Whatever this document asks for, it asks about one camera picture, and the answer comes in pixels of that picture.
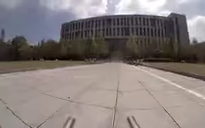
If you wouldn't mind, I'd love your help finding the grey concrete slab road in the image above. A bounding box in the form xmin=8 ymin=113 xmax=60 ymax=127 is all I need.
xmin=0 ymin=61 xmax=205 ymax=128

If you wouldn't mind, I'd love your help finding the large curved grey building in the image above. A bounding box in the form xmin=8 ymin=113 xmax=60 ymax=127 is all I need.
xmin=59 ymin=12 xmax=191 ymax=54

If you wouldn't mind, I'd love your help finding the row of trees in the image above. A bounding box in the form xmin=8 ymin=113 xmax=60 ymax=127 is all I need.
xmin=0 ymin=29 xmax=205 ymax=64

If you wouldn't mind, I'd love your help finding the robot's own part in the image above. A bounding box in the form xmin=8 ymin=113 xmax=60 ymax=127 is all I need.
xmin=62 ymin=116 xmax=77 ymax=128
xmin=126 ymin=115 xmax=141 ymax=128

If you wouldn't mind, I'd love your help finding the dry grass field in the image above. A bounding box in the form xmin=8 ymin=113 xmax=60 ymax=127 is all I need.
xmin=0 ymin=59 xmax=106 ymax=75
xmin=141 ymin=61 xmax=205 ymax=78

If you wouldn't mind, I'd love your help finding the white painted line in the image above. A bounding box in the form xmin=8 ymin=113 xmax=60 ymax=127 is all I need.
xmin=129 ymin=64 xmax=205 ymax=105

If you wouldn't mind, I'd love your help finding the dark kerb strip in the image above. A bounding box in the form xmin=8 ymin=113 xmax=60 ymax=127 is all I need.
xmin=136 ymin=63 xmax=205 ymax=84

